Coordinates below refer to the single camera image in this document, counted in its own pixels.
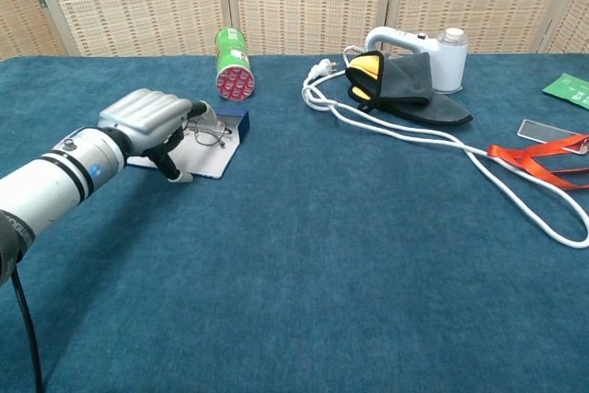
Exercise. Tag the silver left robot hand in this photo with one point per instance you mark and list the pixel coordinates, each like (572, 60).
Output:
(142, 112)

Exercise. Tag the thin metal-framed eyeglasses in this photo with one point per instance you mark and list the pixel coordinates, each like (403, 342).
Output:
(204, 137)

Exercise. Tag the blue glasses case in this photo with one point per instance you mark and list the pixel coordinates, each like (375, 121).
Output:
(216, 158)

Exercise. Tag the green chip can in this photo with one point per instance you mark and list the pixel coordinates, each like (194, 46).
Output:
(232, 57)

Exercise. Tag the bamboo folding screen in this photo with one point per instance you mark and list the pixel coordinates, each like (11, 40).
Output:
(138, 2)

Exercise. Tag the grey and yellow mitt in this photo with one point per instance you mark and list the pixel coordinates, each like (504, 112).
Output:
(405, 84)

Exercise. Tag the white handheld garment steamer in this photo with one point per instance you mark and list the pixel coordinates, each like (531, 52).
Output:
(448, 66)

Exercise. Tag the clear badge holder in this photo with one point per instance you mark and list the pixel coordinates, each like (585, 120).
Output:
(538, 130)

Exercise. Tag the green sachet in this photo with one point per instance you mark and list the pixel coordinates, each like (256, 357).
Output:
(570, 89)

